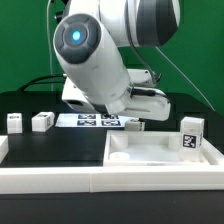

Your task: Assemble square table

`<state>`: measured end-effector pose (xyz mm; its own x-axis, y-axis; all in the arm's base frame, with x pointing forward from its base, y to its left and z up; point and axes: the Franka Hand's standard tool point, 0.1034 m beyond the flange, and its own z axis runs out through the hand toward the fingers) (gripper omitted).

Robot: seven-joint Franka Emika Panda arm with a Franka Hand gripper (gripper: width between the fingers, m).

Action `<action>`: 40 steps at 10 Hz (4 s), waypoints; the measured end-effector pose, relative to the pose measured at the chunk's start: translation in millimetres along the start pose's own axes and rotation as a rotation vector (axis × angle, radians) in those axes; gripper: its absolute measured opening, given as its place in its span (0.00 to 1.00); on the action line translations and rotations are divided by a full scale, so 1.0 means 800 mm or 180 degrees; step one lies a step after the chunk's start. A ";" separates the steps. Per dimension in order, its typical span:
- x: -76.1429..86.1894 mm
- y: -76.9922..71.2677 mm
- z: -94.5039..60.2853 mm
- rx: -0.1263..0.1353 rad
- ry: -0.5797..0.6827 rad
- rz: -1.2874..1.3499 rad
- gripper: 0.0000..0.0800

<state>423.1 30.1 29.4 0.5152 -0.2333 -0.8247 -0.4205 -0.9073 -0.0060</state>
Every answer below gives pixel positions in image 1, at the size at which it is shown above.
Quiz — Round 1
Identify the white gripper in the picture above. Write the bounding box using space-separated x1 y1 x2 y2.
106 87 171 121

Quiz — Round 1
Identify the white square table top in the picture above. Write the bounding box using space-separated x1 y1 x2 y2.
103 130 224 166

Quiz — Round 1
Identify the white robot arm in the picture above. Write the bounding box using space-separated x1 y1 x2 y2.
53 0 180 121

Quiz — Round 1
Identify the white fiducial marker sheet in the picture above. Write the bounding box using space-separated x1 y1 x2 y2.
56 113 130 128

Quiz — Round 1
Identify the white U-shaped workspace fence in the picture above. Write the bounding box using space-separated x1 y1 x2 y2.
0 134 224 195

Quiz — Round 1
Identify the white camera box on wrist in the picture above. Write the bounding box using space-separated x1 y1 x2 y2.
62 78 96 113

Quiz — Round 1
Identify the black cable bundle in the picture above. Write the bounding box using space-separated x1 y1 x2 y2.
18 73 68 93

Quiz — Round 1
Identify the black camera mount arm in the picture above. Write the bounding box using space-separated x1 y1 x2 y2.
55 11 64 21

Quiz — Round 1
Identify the grey thin cable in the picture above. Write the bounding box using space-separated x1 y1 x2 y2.
46 0 56 92

